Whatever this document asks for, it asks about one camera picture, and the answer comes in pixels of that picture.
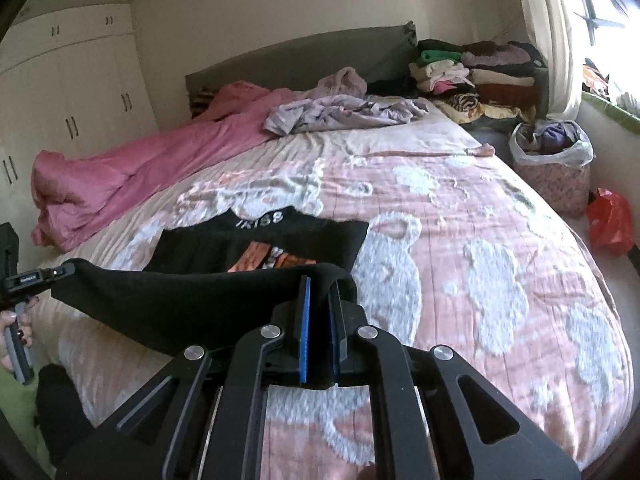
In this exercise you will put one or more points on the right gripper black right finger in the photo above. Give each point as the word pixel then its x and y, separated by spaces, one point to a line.
pixel 434 415

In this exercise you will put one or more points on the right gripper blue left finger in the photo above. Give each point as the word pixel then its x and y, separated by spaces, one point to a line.
pixel 201 417

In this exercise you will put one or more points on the black printed sweatshirt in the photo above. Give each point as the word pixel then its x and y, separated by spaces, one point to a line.
pixel 212 283

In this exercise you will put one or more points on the stack of folded clothes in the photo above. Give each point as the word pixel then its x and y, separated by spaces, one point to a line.
pixel 484 80

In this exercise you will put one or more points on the left hand dark nails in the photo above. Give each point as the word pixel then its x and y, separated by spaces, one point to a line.
pixel 23 328

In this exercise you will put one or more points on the pink quilt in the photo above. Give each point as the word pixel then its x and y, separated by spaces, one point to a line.
pixel 78 197

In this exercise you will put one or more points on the pink white chenille bedspread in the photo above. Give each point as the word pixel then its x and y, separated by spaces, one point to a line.
pixel 459 251

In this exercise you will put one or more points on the white built-in wardrobe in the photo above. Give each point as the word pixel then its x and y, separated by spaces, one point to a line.
pixel 71 82

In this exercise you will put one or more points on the striped dark pillow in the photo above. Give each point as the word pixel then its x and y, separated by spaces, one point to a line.
pixel 199 101

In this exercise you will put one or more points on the red plastic bag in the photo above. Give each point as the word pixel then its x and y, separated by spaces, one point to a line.
pixel 610 223

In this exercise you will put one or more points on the lilac crumpled garment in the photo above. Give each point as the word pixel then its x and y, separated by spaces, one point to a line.
pixel 388 102

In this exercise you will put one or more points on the grey green headboard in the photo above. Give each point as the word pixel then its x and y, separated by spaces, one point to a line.
pixel 376 53

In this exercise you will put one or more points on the cream curtain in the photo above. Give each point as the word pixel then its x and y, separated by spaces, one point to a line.
pixel 558 31

